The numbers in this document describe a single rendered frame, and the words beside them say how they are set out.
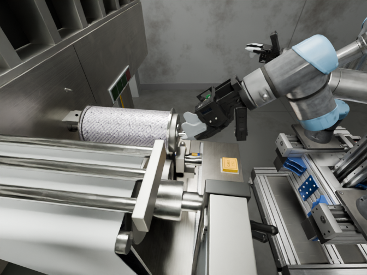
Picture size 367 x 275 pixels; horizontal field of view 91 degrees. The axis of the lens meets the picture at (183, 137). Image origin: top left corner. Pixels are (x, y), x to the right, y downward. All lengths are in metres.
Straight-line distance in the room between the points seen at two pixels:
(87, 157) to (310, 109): 0.42
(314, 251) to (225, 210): 1.51
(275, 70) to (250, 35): 2.70
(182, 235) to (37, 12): 0.78
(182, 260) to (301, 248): 1.08
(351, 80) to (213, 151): 0.61
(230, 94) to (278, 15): 2.77
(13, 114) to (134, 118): 0.25
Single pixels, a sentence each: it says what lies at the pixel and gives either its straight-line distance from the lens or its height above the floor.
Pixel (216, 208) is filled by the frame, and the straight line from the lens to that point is 0.20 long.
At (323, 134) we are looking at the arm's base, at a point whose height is 0.88.
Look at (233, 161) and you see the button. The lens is 0.91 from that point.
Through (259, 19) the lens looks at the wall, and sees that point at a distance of 3.07.
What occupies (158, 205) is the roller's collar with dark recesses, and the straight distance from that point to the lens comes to 0.29.
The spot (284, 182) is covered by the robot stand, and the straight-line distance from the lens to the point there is 1.88.
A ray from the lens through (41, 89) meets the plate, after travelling 0.59.
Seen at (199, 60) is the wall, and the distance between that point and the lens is 3.05.
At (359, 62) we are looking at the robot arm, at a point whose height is 1.25.
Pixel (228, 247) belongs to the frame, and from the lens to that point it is 0.19.
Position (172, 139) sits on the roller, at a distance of 0.49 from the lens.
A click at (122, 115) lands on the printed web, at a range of 0.53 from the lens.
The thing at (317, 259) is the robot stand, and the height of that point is 0.21.
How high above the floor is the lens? 1.62
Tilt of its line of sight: 45 degrees down
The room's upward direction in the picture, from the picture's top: straight up
